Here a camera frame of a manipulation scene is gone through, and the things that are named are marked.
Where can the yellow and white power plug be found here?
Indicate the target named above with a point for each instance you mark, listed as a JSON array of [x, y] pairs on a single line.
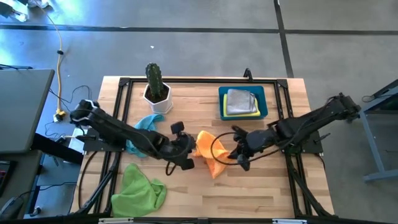
[[59, 115]]

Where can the green cactus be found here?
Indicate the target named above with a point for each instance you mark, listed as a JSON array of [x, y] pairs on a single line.
[[154, 79]]

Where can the yellow microfiber towel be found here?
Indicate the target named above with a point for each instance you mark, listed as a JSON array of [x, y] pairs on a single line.
[[242, 115]]

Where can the grey desk top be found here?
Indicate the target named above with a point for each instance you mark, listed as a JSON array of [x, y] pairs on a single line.
[[21, 105]]

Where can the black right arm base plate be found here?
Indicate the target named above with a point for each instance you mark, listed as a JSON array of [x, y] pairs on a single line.
[[314, 141]]

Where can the white box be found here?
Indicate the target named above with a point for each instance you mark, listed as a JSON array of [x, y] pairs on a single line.
[[74, 143]]

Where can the black aluminium table frame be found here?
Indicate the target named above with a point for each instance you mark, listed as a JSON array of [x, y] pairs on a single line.
[[202, 81]]

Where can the black keyboard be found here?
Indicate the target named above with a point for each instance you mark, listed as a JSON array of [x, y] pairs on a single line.
[[3, 177]]

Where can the teal plastic bin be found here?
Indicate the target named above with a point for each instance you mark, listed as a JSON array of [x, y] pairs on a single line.
[[264, 105]]

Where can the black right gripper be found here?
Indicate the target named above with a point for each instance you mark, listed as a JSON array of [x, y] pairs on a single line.
[[258, 141]]

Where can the silver aluminium bracket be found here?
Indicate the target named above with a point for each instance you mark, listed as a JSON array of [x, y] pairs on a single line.
[[115, 221], [289, 221]]

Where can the large green microfiber towel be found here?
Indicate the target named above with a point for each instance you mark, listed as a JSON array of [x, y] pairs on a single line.
[[136, 196]]

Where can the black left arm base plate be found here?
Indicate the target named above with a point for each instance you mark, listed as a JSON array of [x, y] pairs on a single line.
[[93, 146]]

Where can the black desk support beam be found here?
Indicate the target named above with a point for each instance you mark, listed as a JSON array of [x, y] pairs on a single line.
[[56, 149]]

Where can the orange microfiber towel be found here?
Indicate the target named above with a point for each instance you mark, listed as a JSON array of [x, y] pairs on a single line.
[[205, 146]]

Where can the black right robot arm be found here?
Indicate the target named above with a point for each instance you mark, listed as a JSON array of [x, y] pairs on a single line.
[[311, 119]]

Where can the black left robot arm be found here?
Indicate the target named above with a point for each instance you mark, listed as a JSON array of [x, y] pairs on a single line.
[[118, 133]]

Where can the grey metal stand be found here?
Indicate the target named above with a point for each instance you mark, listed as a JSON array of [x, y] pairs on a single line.
[[373, 149]]

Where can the black computer mouse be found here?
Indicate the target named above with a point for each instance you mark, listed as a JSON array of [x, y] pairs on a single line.
[[11, 208]]

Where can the grey microfiber towel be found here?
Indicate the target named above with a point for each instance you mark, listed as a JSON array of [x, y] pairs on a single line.
[[241, 102]]

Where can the light blue microfiber towel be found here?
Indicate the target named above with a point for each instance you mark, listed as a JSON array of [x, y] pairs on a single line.
[[149, 121]]

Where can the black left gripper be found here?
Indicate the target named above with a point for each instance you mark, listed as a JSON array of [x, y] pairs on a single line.
[[182, 147]]

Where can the black bracket mount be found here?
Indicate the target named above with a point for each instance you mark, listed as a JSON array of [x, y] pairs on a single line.
[[247, 74]]

